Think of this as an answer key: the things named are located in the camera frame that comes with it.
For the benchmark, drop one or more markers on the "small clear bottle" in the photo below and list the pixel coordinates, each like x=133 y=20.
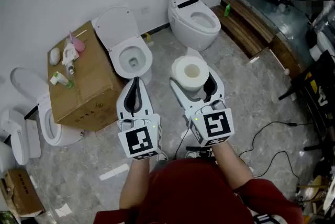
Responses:
x=70 y=68

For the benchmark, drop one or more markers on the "person's left forearm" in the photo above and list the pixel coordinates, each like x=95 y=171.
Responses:
x=134 y=183

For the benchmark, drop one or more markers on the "small beige ball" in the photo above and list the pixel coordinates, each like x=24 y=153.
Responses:
x=287 y=71

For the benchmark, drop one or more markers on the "green bottle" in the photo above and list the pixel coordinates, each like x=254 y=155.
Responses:
x=227 y=10

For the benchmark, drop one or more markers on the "green and white tube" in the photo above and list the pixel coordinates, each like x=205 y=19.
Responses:
x=61 y=79

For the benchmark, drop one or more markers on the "white toilet with grey lid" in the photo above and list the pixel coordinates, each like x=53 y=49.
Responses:
x=52 y=128

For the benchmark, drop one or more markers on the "black stand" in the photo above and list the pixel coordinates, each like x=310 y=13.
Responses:
x=314 y=97

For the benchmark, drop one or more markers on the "white paper strip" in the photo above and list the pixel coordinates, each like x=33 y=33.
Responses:
x=114 y=172

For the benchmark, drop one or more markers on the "new white toilet paper roll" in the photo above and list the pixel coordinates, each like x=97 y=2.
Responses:
x=187 y=71

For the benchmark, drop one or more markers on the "person's left shoe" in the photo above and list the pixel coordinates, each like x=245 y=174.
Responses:
x=162 y=157

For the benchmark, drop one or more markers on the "person's right shoe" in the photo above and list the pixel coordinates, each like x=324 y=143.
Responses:
x=190 y=155

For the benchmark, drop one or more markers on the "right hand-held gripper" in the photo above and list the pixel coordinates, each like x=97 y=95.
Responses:
x=217 y=124

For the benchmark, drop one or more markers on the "white smart toilet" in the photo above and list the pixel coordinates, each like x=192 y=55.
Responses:
x=193 y=24

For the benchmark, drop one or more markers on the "wooden steps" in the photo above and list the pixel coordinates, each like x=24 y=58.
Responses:
x=243 y=26

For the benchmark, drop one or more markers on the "person's shoe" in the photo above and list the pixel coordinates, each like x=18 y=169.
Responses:
x=162 y=157
x=190 y=155

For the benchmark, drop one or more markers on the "person's right forearm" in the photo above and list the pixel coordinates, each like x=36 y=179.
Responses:
x=230 y=165

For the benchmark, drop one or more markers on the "grey raised platform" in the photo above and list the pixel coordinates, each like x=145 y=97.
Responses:
x=277 y=24

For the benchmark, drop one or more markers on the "small yellow object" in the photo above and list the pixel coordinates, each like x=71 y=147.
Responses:
x=148 y=37

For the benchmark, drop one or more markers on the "small open cardboard box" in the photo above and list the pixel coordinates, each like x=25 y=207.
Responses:
x=22 y=194

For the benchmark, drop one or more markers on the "white toilet with round lid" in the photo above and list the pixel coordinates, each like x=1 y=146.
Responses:
x=123 y=34

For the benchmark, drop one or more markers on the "white paper scrap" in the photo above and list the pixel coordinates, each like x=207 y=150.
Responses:
x=63 y=210

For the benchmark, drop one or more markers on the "thin wooden stick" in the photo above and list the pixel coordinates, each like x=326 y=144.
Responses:
x=80 y=33

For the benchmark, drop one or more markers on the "white crumpled packet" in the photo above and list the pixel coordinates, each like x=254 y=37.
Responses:
x=69 y=54

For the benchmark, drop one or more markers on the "large cardboard box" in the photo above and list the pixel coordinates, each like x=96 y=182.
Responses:
x=86 y=81

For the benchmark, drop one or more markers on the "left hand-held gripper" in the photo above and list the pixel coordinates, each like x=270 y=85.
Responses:
x=138 y=140

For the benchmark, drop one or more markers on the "person's red shirt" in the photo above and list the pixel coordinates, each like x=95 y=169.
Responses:
x=193 y=194

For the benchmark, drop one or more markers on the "white oval soap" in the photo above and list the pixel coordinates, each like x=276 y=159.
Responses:
x=54 y=56

